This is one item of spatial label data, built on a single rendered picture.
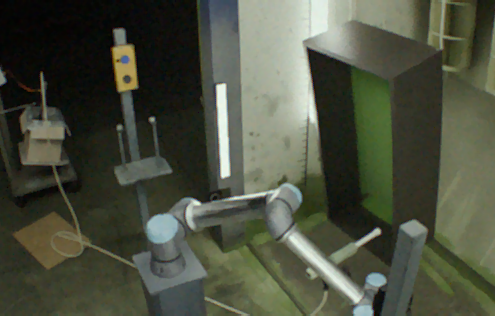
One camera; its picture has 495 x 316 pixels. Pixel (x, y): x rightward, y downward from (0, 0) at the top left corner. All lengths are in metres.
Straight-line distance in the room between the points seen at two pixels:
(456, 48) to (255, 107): 1.43
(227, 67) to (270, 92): 0.36
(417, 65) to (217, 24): 1.20
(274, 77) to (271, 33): 0.29
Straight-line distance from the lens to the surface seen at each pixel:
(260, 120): 3.11
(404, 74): 2.06
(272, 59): 3.00
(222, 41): 2.82
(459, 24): 3.37
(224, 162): 3.09
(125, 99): 2.94
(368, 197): 3.21
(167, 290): 2.41
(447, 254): 3.51
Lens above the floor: 2.29
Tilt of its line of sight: 30 degrees down
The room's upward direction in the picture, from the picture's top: 2 degrees counter-clockwise
